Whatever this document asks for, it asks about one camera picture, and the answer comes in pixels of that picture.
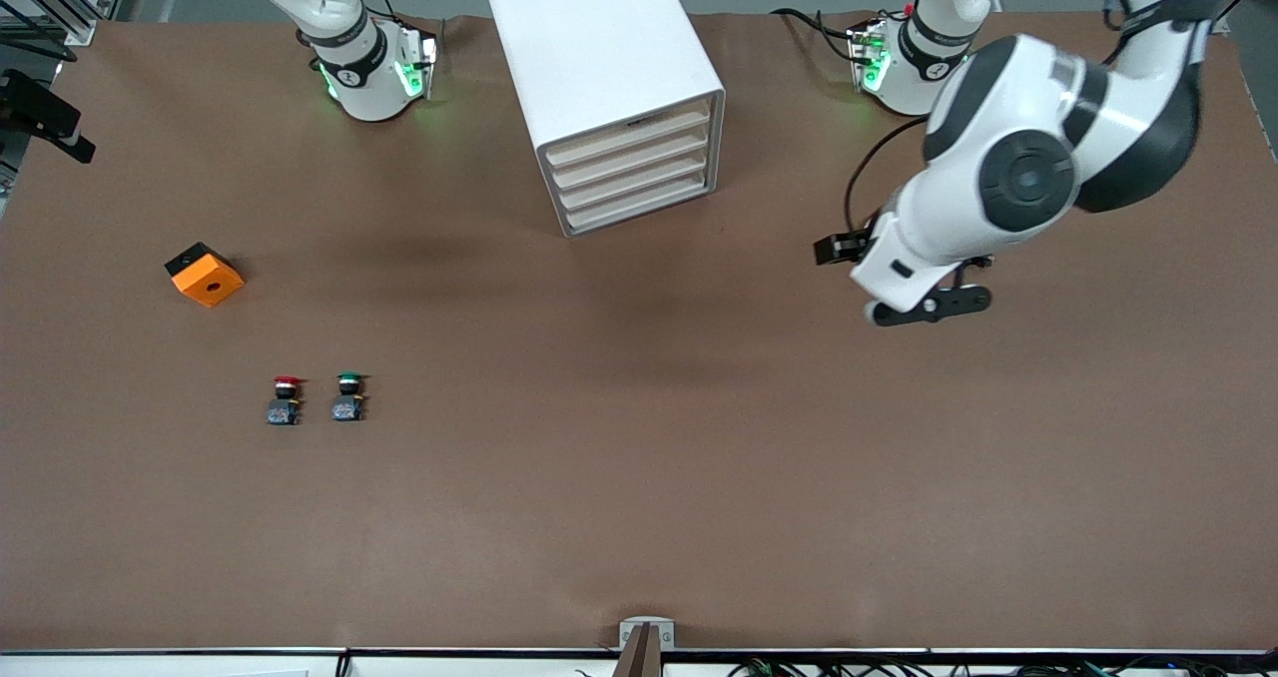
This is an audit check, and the beige highest cabinet drawer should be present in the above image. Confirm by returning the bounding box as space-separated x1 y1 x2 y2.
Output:
544 98 714 167

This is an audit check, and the orange black button box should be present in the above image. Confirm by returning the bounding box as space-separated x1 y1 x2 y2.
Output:
164 242 246 309

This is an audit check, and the white drawer cabinet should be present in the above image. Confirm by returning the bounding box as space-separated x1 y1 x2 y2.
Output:
482 0 727 240

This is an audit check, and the brown table cover sheet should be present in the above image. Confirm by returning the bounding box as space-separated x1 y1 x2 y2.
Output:
0 8 1278 653

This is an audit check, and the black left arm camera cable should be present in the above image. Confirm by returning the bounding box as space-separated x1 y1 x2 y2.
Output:
844 116 935 239

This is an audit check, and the black left base cable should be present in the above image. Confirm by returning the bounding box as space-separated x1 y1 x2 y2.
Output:
771 6 870 64

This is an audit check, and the black base cable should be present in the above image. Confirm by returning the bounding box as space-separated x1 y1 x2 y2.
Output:
771 6 870 64
334 0 445 34

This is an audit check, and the red push button switch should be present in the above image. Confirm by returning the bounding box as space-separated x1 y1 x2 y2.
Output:
266 374 307 427

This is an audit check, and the black right base cable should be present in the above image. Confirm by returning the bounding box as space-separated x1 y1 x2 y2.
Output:
334 0 445 34

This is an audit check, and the green push button switch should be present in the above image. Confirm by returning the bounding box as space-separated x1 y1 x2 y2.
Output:
331 371 368 423

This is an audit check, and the black green cable bundle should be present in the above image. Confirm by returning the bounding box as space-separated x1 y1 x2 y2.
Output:
729 657 1278 677

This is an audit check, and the grey metal table bracket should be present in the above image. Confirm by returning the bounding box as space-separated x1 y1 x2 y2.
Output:
619 617 676 677

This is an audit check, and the white table edge rail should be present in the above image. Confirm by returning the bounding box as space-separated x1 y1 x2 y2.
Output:
0 647 1278 677

